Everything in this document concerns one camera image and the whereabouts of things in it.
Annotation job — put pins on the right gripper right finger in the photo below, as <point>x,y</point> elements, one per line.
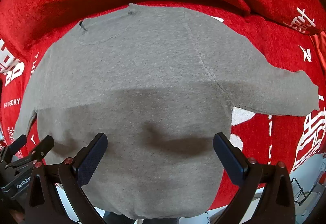
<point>276,204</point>

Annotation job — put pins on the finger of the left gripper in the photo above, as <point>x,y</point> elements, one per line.
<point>38,153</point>
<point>8,152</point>

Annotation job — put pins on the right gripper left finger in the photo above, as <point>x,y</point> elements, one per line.
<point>43,204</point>

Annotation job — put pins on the grey knit sweater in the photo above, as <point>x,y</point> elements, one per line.
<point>160,83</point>

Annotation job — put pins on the black metal rack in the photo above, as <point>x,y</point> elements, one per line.
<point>300,195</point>

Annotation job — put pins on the red embroidered pillow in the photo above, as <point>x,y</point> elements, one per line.
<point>319,41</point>

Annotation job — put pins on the red blanket with white lettering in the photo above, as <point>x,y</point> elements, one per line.
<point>280,30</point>

